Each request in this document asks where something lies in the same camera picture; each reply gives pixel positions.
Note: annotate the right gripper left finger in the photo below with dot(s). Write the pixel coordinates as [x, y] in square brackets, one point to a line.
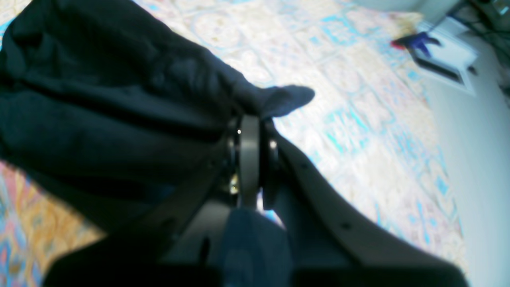
[176, 244]

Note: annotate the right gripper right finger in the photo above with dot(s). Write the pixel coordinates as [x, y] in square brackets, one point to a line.
[332, 244]

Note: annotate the black t-shirt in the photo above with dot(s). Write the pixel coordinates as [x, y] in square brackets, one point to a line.
[110, 110]

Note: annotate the patterned colourful tablecloth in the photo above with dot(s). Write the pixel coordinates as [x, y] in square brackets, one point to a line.
[366, 130]

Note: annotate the blue clamp bottom left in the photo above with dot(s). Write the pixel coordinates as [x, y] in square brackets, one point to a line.
[416, 42]

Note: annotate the white wall vent box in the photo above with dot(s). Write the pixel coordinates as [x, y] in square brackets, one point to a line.
[451, 60]

